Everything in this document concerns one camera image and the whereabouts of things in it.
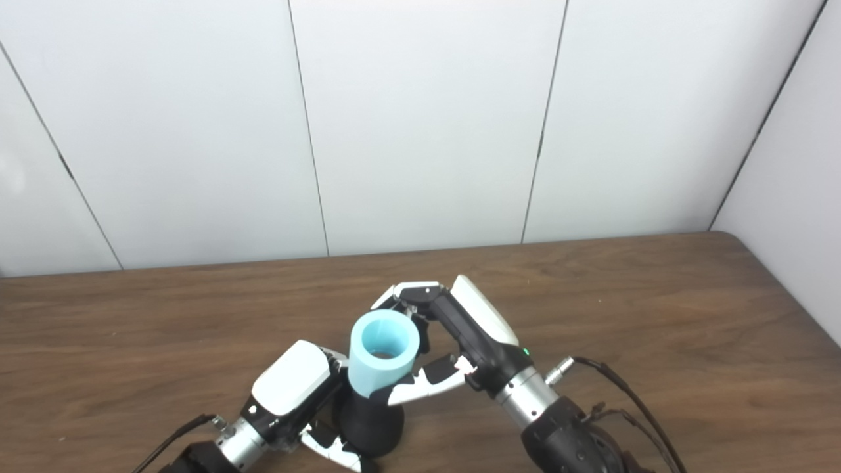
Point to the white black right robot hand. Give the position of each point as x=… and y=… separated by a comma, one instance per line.
x=479, y=335

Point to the black funnel-shaped nozzle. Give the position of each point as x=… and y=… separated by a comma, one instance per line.
x=374, y=427

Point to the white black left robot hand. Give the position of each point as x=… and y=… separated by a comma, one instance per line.
x=292, y=378

